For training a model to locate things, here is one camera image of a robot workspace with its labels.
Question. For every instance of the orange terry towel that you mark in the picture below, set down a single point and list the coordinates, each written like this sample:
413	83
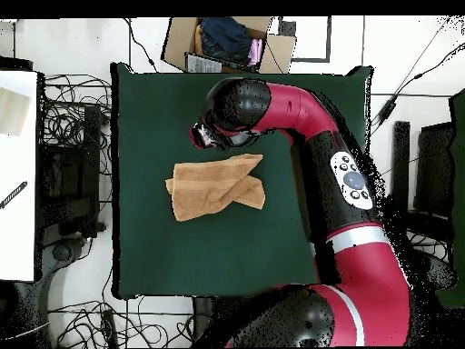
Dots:
203	189

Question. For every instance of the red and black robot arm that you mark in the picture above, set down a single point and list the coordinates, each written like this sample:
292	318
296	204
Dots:
363	261

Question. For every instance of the printed paper label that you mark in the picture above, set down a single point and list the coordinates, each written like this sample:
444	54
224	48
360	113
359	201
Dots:
203	64

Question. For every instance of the tan cloth in box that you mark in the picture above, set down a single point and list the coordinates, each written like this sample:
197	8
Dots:
198	41

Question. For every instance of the cardboard box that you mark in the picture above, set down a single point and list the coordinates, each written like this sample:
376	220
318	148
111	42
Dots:
178	40

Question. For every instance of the blue jeans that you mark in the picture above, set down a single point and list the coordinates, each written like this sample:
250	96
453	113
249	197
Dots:
225	40

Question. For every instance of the pink garment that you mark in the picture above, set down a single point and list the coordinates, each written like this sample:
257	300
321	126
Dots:
255	52

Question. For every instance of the black equipment stand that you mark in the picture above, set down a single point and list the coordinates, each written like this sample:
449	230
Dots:
91	145
399	163

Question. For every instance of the dark green table cloth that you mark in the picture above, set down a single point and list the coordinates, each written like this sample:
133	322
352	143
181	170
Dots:
163	254

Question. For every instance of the black office chair base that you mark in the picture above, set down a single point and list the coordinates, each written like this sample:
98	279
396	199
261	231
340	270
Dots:
441	269
61	252

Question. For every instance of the beige paper sheet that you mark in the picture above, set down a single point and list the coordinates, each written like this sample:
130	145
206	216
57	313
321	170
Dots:
12	112

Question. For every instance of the black power adapter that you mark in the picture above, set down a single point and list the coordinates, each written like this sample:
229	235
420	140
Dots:
387	111

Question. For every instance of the black striped stick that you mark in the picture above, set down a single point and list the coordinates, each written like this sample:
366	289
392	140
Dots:
14	194

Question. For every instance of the white side table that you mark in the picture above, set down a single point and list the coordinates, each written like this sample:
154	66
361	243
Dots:
18	236

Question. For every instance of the black power strip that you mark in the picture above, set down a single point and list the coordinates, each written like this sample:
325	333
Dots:
108	325

